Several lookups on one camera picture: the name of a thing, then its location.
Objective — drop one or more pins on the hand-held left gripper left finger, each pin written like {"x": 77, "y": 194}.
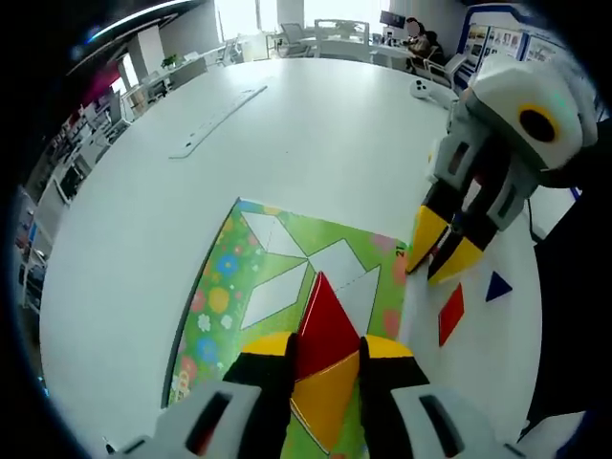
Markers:
{"x": 258, "y": 382}

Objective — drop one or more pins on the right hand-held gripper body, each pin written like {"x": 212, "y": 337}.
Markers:
{"x": 507, "y": 95}

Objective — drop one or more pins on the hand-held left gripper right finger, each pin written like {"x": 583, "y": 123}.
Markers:
{"x": 392, "y": 382}

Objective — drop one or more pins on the dark blue tangram triangle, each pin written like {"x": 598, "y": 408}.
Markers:
{"x": 497, "y": 289}

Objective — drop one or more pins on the red tangram parallelogram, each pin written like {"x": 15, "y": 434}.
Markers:
{"x": 452, "y": 315}

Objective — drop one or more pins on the yellow tangram triangle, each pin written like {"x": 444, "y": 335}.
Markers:
{"x": 325, "y": 401}

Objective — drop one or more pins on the red tangram triangle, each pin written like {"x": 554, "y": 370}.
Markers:
{"x": 325, "y": 330}

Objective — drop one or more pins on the green pattern sheet book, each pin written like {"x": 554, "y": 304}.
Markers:
{"x": 225, "y": 287}

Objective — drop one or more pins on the white armchair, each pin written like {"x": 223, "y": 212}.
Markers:
{"x": 442, "y": 69}

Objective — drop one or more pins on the white game controller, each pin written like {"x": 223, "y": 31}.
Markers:
{"x": 425, "y": 91}

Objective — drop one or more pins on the person's dark clothing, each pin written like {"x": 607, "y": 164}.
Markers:
{"x": 574, "y": 287}

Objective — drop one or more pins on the black monitor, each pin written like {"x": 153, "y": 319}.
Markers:
{"x": 393, "y": 18}

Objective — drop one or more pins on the white mesh chair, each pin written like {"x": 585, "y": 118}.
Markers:
{"x": 296, "y": 38}

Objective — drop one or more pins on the white plastic strip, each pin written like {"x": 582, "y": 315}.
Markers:
{"x": 215, "y": 124}

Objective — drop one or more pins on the potted green plant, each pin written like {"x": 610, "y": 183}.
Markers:
{"x": 169, "y": 61}

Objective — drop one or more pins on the magenta hanging sign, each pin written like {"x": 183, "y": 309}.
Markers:
{"x": 100, "y": 83}

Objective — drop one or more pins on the blue wall display board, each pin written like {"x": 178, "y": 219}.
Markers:
{"x": 507, "y": 38}

